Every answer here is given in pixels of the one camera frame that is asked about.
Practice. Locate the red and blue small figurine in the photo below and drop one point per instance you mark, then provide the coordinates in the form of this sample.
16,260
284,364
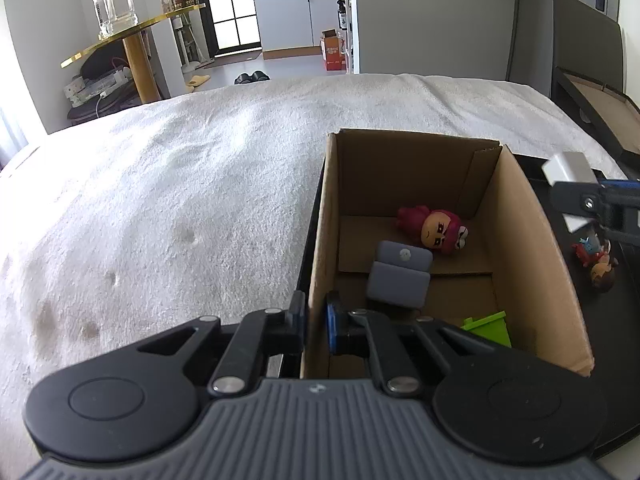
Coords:
590,249

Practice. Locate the brown board in black frame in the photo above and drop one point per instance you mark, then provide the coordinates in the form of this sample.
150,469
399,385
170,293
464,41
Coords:
610,115

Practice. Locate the dark grey chair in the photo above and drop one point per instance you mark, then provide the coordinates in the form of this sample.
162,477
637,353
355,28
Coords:
590,40

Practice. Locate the pair of black slippers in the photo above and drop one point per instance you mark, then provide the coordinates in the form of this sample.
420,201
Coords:
251,78

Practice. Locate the pair of yellow slippers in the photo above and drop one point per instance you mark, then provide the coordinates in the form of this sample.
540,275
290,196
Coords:
197,81

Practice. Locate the brown-haired small figurine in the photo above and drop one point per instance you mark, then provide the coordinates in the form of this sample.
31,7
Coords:
602,272

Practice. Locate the green toy bin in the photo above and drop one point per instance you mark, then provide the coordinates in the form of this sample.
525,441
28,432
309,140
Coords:
487,330

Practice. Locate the white kitchen cabinet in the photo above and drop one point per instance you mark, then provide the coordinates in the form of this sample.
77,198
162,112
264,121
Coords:
295,15

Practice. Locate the round gold side table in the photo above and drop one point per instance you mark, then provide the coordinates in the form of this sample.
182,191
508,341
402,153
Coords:
135,35

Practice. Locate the grey toy sofa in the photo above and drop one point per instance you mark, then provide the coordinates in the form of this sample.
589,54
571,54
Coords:
397,280

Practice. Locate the pink-haired toy figure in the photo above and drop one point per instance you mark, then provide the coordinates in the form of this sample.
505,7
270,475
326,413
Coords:
440,230

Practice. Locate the brown cardboard box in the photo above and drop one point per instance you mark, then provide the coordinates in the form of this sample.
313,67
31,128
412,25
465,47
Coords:
530,240

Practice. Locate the black tray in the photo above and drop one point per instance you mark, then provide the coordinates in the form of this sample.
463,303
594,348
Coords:
610,335

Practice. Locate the clear glass bottle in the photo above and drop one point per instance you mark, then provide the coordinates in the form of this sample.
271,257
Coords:
115,7

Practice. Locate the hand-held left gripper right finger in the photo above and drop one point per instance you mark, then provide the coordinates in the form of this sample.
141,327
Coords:
331,327

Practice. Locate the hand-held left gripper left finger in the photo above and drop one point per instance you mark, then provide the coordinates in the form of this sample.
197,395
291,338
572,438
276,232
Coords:
298,317

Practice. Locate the orange cardboard carton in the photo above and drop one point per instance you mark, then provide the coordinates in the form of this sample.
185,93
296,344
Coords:
334,52

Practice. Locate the black framed glass door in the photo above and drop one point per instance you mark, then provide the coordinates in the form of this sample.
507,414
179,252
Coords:
235,10

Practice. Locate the dark spray bottle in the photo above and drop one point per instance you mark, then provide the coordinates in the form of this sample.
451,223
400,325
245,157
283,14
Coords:
343,15

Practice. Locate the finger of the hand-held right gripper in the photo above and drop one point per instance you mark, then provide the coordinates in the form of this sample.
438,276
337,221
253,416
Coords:
589,203

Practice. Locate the white power strip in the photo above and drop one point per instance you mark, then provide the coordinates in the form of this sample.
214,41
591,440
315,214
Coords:
95,85

